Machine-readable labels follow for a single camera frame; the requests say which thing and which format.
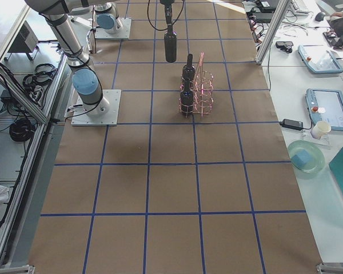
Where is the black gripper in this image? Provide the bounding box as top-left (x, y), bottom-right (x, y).
top-left (159, 0), bottom-right (175, 27)

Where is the dark wine bottle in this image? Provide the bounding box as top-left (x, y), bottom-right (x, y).
top-left (180, 78), bottom-right (194, 116)
top-left (163, 25), bottom-right (177, 63)

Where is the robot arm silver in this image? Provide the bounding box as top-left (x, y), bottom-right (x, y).
top-left (26, 1), bottom-right (121, 126)
top-left (93, 1), bottom-right (182, 34)

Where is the dark wine bottle in basket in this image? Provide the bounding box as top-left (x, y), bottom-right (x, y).
top-left (180, 78), bottom-right (194, 116)

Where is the grey control box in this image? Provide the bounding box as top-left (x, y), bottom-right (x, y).
top-left (8, 21), bottom-right (39, 61)

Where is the black computer mouse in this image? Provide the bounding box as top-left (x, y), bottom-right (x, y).
top-left (314, 12), bottom-right (326, 22)

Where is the blue teach pendant far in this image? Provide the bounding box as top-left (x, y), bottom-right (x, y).
top-left (297, 45), bottom-right (343, 74)

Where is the blue teach pendant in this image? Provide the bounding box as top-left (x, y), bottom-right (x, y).
top-left (305, 88), bottom-right (343, 131)
top-left (297, 45), bottom-right (343, 74)

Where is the black power adapter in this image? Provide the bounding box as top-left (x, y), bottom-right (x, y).
top-left (280, 119), bottom-right (304, 131)

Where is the blue teach pendant near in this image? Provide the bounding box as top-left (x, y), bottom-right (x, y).
top-left (305, 88), bottom-right (343, 131)

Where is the white paper cup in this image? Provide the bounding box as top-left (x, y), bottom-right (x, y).
top-left (310, 120), bottom-right (332, 139)

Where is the blue sponge block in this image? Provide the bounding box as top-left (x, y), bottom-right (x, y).
top-left (291, 150), bottom-right (314, 169)

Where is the green glass bowl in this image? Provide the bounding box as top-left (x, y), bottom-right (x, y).
top-left (288, 140), bottom-right (325, 174)

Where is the black camera cable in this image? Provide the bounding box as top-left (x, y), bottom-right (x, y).
top-left (147, 0), bottom-right (186, 32)

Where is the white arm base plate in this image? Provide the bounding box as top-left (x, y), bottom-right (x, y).
top-left (95, 17), bottom-right (131, 40)
top-left (71, 90), bottom-right (122, 126)

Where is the copper wire wine basket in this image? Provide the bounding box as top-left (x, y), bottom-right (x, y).
top-left (178, 52), bottom-right (214, 117)

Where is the aluminium profile post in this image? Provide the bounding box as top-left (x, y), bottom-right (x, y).
top-left (256, 0), bottom-right (290, 65)

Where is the coiled black cable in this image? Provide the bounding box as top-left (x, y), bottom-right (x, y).
top-left (9, 118), bottom-right (35, 143)

